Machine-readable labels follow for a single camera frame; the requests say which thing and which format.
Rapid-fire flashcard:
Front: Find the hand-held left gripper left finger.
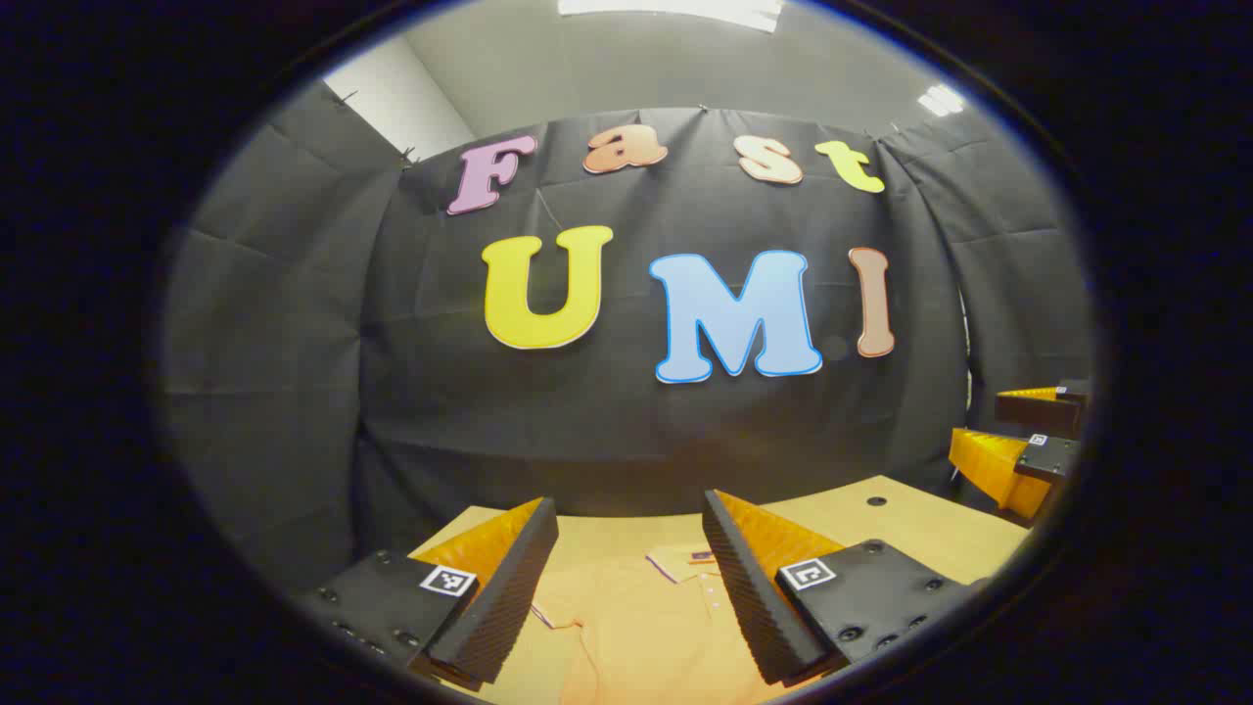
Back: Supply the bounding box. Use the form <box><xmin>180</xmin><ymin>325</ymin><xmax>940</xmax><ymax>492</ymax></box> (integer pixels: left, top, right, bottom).
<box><xmin>294</xmin><ymin>496</ymin><xmax>560</xmax><ymax>692</ymax></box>

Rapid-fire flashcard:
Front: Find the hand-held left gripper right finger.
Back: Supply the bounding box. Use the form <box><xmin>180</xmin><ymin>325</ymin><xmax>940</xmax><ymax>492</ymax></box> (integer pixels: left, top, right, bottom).
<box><xmin>701</xmin><ymin>489</ymin><xmax>990</xmax><ymax>686</ymax></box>

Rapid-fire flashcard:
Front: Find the orange T-shirt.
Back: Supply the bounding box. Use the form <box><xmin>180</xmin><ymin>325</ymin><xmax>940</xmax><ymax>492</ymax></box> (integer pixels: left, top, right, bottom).
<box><xmin>529</xmin><ymin>544</ymin><xmax>784</xmax><ymax>705</ymax></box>

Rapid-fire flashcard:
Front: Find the long ceiling light panel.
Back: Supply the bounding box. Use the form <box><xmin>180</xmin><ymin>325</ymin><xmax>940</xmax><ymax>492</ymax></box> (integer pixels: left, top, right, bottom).
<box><xmin>558</xmin><ymin>0</ymin><xmax>784</xmax><ymax>32</ymax></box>

